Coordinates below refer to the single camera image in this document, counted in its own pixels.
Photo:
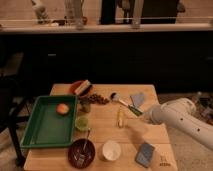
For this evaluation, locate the metal spoon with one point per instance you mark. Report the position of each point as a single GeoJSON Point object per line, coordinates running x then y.
{"type": "Point", "coordinates": [82, 153]}

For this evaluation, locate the grey blue cloth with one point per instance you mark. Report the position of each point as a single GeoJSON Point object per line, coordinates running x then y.
{"type": "Point", "coordinates": [137, 99]}

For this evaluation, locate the green handled brush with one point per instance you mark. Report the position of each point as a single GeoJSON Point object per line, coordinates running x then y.
{"type": "Point", "coordinates": [114, 97]}

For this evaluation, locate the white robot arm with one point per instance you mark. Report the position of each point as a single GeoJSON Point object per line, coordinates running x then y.
{"type": "Point", "coordinates": [179, 114]}

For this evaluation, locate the green plastic tray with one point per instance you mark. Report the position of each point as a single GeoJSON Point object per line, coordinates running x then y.
{"type": "Point", "coordinates": [48, 129]}

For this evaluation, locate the blue grey sponge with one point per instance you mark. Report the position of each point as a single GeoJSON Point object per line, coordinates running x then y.
{"type": "Point", "coordinates": [145, 154]}

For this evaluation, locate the sandwich toy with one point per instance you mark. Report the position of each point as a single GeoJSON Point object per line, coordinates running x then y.
{"type": "Point", "coordinates": [82, 86]}

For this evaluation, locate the small green cup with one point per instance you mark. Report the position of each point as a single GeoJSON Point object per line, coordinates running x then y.
{"type": "Point", "coordinates": [81, 123]}

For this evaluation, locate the bunch of brown grapes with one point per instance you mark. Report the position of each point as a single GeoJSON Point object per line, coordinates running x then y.
{"type": "Point", "coordinates": [95, 99]}

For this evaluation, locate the dark brown bowl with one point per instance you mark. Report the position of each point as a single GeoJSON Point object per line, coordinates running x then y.
{"type": "Point", "coordinates": [74, 151]}

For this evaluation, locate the orange pepper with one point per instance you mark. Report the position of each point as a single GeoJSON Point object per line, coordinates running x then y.
{"type": "Point", "coordinates": [62, 109]}

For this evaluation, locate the white cup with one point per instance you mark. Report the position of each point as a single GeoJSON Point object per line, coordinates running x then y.
{"type": "Point", "coordinates": [111, 150]}

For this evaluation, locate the long counter shelf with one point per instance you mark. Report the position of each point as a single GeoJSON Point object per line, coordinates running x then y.
{"type": "Point", "coordinates": [114, 28]}

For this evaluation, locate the black chair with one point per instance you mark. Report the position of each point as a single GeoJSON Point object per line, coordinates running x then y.
{"type": "Point", "coordinates": [9, 115]}

